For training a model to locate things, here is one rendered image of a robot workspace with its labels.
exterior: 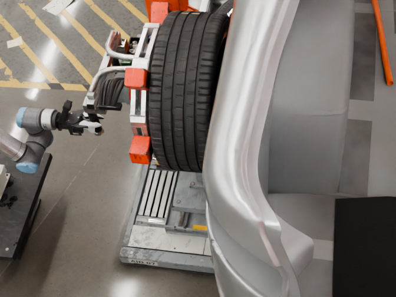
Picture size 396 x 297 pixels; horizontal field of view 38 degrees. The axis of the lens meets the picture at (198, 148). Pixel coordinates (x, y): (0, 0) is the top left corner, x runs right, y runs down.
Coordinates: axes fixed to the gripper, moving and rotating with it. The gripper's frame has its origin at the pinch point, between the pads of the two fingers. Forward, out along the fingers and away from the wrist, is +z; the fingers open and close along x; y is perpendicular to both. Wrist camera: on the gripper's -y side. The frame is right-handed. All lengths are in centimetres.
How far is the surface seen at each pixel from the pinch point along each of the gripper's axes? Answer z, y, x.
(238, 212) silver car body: 72, -79, 81
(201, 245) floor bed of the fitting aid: 39, 75, 15
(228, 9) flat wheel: 37, 33, -111
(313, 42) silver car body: 84, -50, 1
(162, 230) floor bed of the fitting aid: 18, 75, 9
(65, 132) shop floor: -57, 83, -53
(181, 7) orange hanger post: 25, -11, -60
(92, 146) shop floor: -37, 83, -44
